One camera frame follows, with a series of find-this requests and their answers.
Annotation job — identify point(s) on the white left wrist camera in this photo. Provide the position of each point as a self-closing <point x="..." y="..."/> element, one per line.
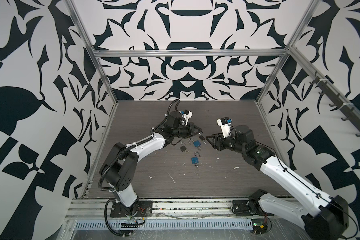
<point x="186" y="115"/>

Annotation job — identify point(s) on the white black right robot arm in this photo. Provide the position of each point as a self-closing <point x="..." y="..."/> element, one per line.
<point x="322" y="216"/>

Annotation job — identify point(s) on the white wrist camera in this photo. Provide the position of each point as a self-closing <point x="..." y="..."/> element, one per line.
<point x="186" y="115"/>
<point x="225" y="124"/>

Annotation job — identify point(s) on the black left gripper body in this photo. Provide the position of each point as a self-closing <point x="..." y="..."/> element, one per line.
<point x="185" y="131"/>

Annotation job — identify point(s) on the black padlock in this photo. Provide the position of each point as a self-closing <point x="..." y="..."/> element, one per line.
<point x="201" y="137"/>
<point x="183" y="148"/>

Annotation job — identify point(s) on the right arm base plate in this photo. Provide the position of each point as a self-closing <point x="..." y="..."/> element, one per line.
<point x="244" y="208"/>

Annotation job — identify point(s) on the blue padlock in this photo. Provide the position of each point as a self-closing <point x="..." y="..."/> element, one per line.
<point x="196" y="144"/>
<point x="195" y="159"/>

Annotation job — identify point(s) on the aluminium frame post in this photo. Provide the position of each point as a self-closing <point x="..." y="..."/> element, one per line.
<point x="303" y="23"/>
<point x="89" y="47"/>

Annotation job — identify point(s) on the blue padlock upper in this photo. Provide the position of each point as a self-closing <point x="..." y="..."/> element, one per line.
<point x="196" y="144"/>

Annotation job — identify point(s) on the white slotted cable duct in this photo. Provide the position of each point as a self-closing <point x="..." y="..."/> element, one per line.
<point x="194" y="224"/>

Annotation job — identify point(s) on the aluminium front rail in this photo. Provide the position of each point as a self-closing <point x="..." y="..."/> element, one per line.
<point x="178" y="209"/>

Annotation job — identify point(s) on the aluminium frame post right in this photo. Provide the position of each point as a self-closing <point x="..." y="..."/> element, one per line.
<point x="303" y="23"/>

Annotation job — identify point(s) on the small circuit board right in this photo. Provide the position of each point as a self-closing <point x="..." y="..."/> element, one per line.
<point x="261" y="227"/>

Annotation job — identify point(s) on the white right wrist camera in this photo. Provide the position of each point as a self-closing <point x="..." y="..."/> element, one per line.
<point x="225" y="124"/>

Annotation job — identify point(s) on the grey hook rack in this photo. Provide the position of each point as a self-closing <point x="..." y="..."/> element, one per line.
<point x="339" y="101"/>

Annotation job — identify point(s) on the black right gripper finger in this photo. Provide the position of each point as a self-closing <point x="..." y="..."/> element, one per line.
<point x="213" y="142"/>
<point x="214" y="136"/>

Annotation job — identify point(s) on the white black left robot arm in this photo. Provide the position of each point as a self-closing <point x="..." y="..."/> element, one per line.
<point x="118" y="170"/>

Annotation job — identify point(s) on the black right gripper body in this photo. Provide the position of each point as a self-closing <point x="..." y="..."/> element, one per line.
<point x="229" y="143"/>

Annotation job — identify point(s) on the aluminium frame post left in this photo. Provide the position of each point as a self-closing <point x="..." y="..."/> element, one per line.
<point x="89" y="47"/>

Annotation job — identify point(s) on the blue padlock lower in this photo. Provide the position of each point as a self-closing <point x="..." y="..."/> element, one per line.
<point x="195" y="159"/>

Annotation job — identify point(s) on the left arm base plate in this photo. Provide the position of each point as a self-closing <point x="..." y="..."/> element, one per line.
<point x="132" y="208"/>

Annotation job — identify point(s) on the aluminium frame crossbar back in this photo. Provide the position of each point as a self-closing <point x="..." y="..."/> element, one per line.
<point x="189" y="53"/>

